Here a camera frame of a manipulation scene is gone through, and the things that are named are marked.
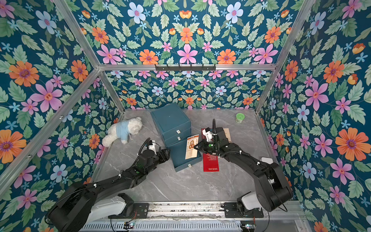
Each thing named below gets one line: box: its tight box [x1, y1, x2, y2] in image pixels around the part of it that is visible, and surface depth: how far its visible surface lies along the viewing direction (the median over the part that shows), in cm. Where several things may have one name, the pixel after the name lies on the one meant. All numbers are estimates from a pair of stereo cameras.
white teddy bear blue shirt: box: [101, 116, 143, 148], surface depth 100 cm
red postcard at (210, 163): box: [202, 153, 220, 173], surface depth 92 cm
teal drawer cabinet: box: [150, 102, 192, 151], surface depth 88 cm
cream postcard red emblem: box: [185, 134, 200, 160], surface depth 86 cm
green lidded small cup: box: [235, 112, 246, 124], surface depth 113 cm
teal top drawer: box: [162, 127, 192, 140], surface depth 86 cm
